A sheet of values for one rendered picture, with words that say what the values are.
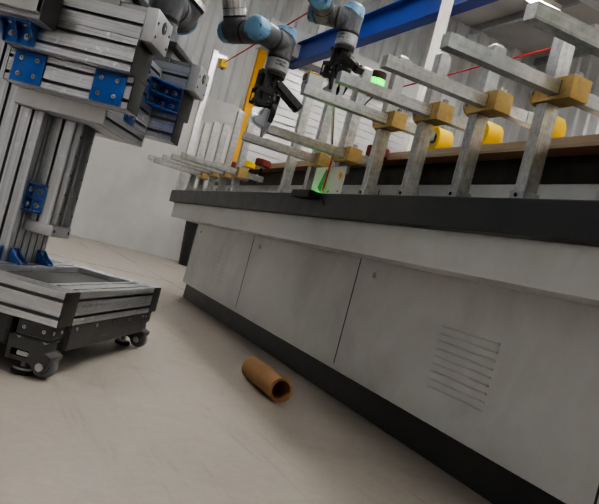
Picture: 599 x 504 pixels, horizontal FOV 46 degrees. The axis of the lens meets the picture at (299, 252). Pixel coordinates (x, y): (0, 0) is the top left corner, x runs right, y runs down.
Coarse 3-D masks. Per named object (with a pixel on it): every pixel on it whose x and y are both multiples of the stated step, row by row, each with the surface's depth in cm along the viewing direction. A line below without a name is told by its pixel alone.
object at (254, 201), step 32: (192, 192) 427; (224, 192) 362; (256, 192) 313; (448, 192) 177; (512, 192) 154; (384, 224) 209; (416, 224) 184; (448, 224) 171; (480, 224) 159; (512, 224) 149; (544, 224) 140; (576, 224) 132
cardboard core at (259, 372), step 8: (248, 360) 248; (256, 360) 246; (248, 368) 243; (256, 368) 238; (264, 368) 235; (272, 368) 238; (248, 376) 243; (256, 376) 235; (264, 376) 230; (272, 376) 226; (280, 376) 225; (256, 384) 235; (264, 384) 227; (272, 384) 222; (280, 384) 233; (288, 384) 225; (264, 392) 229; (272, 392) 232; (280, 392) 230; (288, 392) 226; (280, 400) 224
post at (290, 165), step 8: (304, 96) 294; (304, 104) 292; (304, 112) 292; (304, 120) 293; (296, 128) 293; (304, 128) 293; (296, 144) 292; (288, 160) 292; (296, 160) 293; (288, 168) 292; (288, 176) 292; (280, 184) 294; (288, 184) 293; (288, 192) 292
